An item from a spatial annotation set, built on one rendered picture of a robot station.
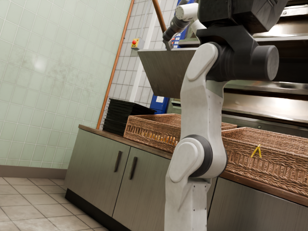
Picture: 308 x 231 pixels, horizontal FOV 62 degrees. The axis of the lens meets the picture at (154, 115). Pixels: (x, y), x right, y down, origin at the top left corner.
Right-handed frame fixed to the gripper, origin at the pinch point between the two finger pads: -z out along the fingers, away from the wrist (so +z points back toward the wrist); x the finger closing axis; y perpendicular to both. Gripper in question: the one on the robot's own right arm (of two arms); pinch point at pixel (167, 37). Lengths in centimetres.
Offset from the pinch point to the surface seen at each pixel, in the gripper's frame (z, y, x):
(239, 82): -13, -53, 34
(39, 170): -146, 3, -81
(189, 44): -30, -9, 43
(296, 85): 17, -74, 35
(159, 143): -24, -41, -39
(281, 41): 24, -47, 43
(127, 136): -48, -26, -40
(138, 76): -95, 5, 32
